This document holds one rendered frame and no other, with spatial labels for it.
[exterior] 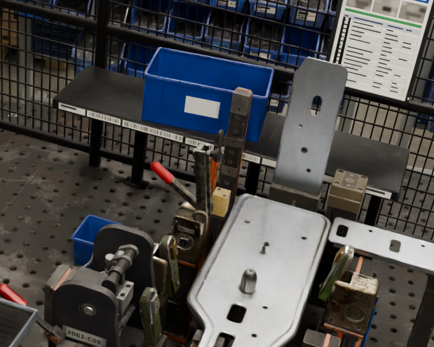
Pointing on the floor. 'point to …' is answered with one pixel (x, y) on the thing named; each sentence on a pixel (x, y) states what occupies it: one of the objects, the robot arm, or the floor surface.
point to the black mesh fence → (102, 27)
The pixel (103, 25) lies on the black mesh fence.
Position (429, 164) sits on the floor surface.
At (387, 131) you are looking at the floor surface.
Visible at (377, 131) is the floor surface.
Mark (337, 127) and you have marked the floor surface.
